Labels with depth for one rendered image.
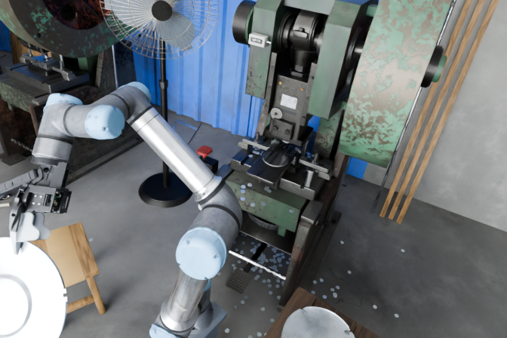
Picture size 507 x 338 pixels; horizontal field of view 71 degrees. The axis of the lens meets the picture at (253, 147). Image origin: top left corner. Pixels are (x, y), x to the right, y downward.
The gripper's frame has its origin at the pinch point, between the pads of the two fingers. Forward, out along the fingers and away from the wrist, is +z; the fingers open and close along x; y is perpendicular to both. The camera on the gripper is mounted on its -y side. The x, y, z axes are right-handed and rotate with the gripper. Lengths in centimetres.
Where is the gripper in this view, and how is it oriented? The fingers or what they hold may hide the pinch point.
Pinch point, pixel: (16, 247)
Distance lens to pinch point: 95.4
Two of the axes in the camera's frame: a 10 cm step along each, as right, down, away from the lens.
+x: -0.2, 2.2, 9.8
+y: 9.9, 1.4, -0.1
